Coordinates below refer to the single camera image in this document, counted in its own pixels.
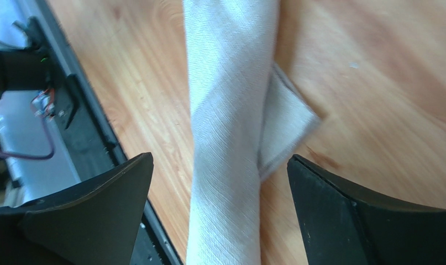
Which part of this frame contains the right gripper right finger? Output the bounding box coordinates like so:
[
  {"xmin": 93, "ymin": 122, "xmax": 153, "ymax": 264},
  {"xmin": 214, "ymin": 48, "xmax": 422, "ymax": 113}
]
[{"xmin": 287, "ymin": 155, "xmax": 446, "ymax": 264}]

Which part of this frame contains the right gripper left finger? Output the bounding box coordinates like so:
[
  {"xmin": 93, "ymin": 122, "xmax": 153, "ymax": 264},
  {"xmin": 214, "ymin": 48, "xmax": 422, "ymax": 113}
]
[{"xmin": 0, "ymin": 153, "xmax": 154, "ymax": 264}]

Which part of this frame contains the beige cloth napkin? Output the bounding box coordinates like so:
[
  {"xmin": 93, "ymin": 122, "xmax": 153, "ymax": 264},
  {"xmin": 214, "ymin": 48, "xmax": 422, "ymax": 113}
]
[{"xmin": 183, "ymin": 1, "xmax": 320, "ymax": 264}]

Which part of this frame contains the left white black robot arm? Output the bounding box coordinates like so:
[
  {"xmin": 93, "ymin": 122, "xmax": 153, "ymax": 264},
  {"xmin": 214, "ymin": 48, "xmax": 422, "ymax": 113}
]
[{"xmin": 0, "ymin": 17, "xmax": 55, "ymax": 99}]

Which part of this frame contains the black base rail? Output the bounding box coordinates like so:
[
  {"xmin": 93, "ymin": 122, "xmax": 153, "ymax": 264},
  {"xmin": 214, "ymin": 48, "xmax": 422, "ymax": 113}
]
[{"xmin": 15, "ymin": 1, "xmax": 182, "ymax": 264}]

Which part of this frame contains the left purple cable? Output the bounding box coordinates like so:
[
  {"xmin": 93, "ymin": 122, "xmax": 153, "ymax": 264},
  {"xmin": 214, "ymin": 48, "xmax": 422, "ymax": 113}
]
[{"xmin": 0, "ymin": 88, "xmax": 56, "ymax": 161}]

